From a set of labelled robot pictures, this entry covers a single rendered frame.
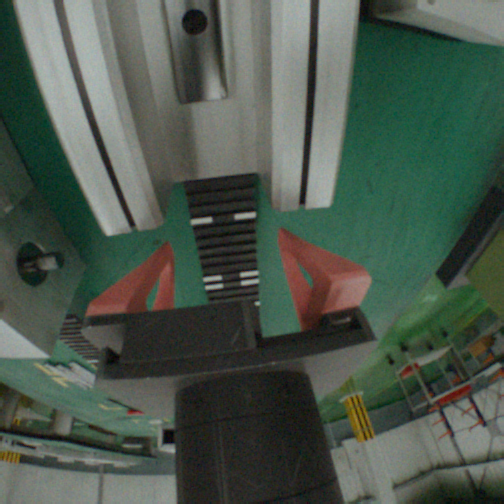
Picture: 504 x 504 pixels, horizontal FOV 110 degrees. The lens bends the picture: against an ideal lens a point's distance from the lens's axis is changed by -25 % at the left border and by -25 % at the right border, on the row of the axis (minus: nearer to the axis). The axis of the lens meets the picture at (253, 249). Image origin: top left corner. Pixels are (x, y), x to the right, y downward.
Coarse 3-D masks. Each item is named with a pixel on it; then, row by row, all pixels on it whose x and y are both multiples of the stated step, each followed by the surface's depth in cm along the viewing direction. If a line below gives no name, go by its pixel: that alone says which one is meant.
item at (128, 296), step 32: (160, 256) 13; (128, 288) 10; (160, 288) 14; (96, 320) 8; (128, 320) 8; (160, 320) 8; (192, 320) 8; (224, 320) 8; (256, 320) 8; (128, 352) 7; (160, 352) 7; (192, 352) 7; (224, 352) 7
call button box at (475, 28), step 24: (360, 0) 9; (384, 0) 8; (408, 0) 7; (432, 0) 6; (456, 0) 6; (480, 0) 6; (384, 24) 10; (408, 24) 10; (432, 24) 8; (456, 24) 7; (480, 24) 7
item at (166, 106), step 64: (64, 0) 4; (128, 0) 6; (192, 0) 6; (256, 0) 6; (320, 0) 5; (64, 64) 5; (128, 64) 6; (192, 64) 8; (256, 64) 8; (320, 64) 6; (64, 128) 6; (128, 128) 7; (192, 128) 10; (256, 128) 11; (320, 128) 7; (128, 192) 8; (320, 192) 9
